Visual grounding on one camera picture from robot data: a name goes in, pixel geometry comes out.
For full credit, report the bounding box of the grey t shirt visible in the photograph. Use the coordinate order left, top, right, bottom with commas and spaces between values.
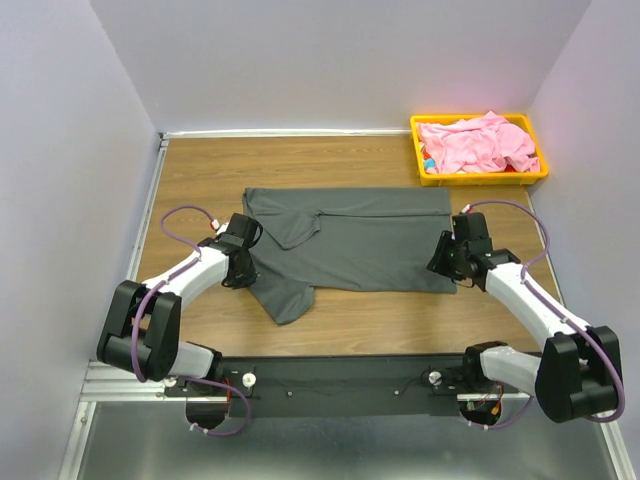
242, 187, 457, 325

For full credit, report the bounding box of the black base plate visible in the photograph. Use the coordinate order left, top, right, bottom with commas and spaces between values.
164, 354, 515, 418

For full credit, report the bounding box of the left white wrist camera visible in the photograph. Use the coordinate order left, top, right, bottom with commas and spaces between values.
210, 219, 229, 235

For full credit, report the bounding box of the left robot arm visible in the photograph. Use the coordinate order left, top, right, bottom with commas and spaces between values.
96, 213, 263, 395

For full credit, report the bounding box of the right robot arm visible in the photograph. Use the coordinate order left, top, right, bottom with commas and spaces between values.
428, 204, 626, 423

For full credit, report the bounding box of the pink t shirt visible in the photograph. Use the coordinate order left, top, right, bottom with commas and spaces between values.
416, 111, 540, 175

